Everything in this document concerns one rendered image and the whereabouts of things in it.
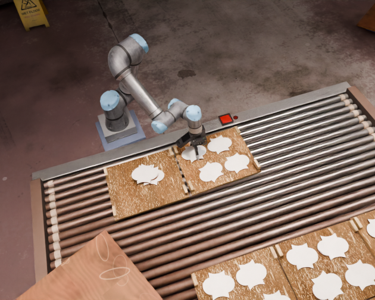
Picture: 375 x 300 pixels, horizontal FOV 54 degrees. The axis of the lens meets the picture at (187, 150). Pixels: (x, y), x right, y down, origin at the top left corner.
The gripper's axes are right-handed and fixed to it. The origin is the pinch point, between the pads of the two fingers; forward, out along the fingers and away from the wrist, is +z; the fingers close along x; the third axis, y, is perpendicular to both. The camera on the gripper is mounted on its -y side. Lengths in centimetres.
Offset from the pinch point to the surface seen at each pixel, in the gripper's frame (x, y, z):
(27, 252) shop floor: 27, -134, 95
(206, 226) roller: -44.8, -9.2, 2.9
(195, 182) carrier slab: -18.9, -5.9, 0.9
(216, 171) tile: -16.9, 7.6, 0.0
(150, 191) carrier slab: -15.5, -30.9, 1.0
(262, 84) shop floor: 125, 113, 95
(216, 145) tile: 0.0, 14.0, 0.1
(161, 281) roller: -64, -39, 3
